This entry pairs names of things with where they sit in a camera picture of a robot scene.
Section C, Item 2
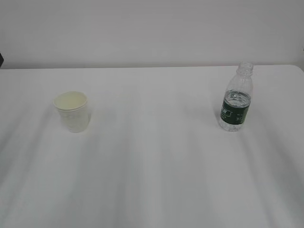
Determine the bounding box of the white paper cup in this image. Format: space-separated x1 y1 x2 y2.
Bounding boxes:
53 91 90 133

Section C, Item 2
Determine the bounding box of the dark object at left edge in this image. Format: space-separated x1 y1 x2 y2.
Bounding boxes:
0 53 4 68

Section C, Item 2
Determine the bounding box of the clear green-label water bottle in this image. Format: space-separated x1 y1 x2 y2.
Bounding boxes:
219 62 254 132

